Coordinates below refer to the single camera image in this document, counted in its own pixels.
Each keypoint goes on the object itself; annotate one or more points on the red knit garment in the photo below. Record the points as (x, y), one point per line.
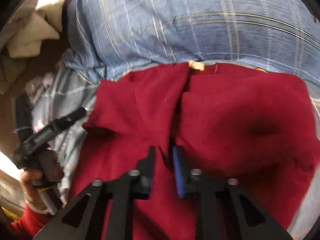
(231, 122)

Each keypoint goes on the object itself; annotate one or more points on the left hand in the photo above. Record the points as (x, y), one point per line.
(31, 195)

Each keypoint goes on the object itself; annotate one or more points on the blue plaid pillow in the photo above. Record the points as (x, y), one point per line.
(110, 38)

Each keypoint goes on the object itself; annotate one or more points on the grey patterned bed sheet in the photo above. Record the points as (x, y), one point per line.
(67, 93)

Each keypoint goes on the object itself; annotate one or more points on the beige crumpled cloth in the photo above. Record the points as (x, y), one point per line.
(23, 34)

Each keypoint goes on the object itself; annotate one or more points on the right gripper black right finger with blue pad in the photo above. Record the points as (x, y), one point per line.
(226, 211)

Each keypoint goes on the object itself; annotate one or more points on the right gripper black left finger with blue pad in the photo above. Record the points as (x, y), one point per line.
(103, 209)

